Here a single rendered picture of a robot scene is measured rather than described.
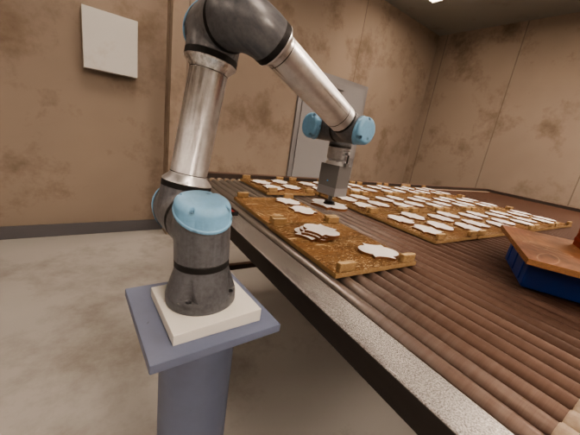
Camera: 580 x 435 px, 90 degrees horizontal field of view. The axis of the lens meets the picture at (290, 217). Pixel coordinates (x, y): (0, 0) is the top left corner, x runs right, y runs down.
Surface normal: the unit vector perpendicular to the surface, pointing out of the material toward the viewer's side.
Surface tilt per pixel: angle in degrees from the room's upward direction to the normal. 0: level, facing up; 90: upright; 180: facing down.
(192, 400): 90
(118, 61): 90
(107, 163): 90
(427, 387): 0
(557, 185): 90
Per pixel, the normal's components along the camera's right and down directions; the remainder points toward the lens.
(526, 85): -0.80, 0.05
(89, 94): 0.58, 0.30
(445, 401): 0.14, -0.95
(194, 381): 0.23, 0.30
